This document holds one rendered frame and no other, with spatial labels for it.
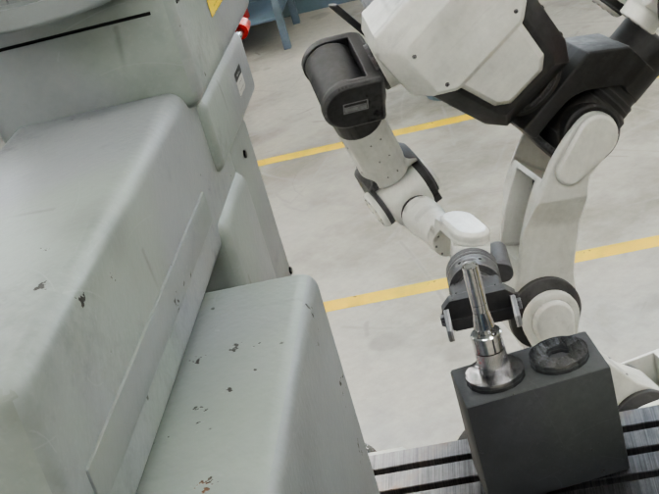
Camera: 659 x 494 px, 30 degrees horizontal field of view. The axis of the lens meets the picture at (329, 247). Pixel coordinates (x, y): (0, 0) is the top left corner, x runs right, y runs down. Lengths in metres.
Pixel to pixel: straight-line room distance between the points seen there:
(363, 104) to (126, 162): 0.92
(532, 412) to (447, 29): 0.64
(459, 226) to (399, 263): 2.87
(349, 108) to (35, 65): 0.77
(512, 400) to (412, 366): 2.43
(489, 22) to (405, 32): 0.14
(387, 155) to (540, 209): 0.29
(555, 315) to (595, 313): 2.03
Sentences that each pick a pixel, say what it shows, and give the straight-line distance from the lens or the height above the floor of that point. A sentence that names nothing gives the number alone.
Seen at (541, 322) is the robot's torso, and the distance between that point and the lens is 2.30.
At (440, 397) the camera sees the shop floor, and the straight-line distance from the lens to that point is 4.05.
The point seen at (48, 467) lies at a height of 1.69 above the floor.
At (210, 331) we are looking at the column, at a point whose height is 1.56.
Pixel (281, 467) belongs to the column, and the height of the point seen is 1.55.
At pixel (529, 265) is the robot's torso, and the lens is 2.30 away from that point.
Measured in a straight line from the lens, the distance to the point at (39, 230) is 1.16.
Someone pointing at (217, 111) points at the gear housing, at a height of 1.70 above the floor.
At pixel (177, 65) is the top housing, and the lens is 1.46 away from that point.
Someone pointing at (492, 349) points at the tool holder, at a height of 1.21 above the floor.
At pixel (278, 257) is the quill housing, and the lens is 1.83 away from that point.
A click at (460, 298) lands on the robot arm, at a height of 1.23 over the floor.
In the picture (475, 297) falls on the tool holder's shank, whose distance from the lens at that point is 1.80.
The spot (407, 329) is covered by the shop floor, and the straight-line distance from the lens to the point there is 4.48.
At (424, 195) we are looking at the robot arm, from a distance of 2.32.
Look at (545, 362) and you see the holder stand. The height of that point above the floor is 1.17.
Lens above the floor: 2.13
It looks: 24 degrees down
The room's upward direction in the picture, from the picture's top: 16 degrees counter-clockwise
